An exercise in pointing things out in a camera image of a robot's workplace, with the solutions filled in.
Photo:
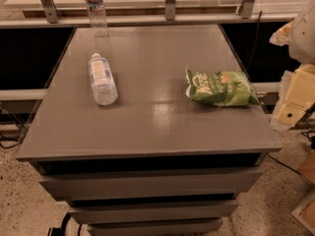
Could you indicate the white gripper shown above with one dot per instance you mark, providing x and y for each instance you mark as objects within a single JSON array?
[{"x": 304, "y": 38}]

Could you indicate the green jalapeno chip bag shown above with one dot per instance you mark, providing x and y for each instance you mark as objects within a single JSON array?
[{"x": 225, "y": 89}]

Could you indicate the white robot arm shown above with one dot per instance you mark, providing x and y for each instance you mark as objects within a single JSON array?
[{"x": 302, "y": 36}]

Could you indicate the lying blue plastic water bottle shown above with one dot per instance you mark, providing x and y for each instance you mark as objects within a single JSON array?
[{"x": 102, "y": 81}]

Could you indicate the standing clear water bottle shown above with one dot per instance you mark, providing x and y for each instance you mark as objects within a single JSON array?
[{"x": 97, "y": 15}]

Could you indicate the top grey drawer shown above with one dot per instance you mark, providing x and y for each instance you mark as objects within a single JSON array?
[{"x": 150, "y": 184}]

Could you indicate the grey drawer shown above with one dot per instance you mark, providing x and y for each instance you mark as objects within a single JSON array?
[
  {"x": 153, "y": 211},
  {"x": 150, "y": 184},
  {"x": 155, "y": 228}
]

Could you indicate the cardboard box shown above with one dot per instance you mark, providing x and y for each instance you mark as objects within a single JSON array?
[{"x": 305, "y": 210}]

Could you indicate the grey drawer cabinet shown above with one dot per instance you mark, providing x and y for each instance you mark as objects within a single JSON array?
[{"x": 153, "y": 125}]

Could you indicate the bottom grey drawer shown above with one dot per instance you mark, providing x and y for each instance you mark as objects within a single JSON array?
[{"x": 155, "y": 228}]

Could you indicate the middle grey drawer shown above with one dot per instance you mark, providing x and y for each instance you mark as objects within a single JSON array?
[{"x": 153, "y": 211}]

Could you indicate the metal shelf frame rail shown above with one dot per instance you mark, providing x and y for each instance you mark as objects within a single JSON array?
[{"x": 127, "y": 17}]

